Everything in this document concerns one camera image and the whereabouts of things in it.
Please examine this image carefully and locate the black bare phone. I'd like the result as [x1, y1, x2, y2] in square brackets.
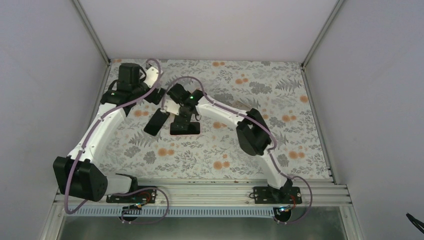
[143, 108, 170, 136]

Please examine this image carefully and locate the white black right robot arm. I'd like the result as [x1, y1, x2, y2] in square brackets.
[162, 83, 293, 204]

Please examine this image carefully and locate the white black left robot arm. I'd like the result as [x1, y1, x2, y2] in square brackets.
[53, 59, 164, 203]

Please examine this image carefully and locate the floral patterned table mat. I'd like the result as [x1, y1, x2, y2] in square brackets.
[99, 59, 330, 180]

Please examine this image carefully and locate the black object bottom right corner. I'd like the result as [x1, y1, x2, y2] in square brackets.
[406, 213, 424, 234]

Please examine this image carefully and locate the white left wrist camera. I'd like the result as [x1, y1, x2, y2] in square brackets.
[143, 66, 159, 88]

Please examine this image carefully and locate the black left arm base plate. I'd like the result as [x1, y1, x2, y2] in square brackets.
[106, 186, 157, 205]

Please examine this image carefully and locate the aluminium frame post left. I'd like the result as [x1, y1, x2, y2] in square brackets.
[71, 0, 110, 66]

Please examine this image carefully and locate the aluminium frame post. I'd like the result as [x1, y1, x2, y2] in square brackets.
[301, 0, 345, 70]
[71, 0, 110, 66]

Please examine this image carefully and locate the aluminium front rail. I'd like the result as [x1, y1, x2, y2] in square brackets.
[52, 180, 353, 208]

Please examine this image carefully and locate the perforated grey cable duct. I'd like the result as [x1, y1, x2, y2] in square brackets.
[73, 205, 274, 218]

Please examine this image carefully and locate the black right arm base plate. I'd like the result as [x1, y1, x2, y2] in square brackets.
[248, 186, 303, 205]

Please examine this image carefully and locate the aluminium frame post right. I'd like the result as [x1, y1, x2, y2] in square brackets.
[301, 0, 345, 70]

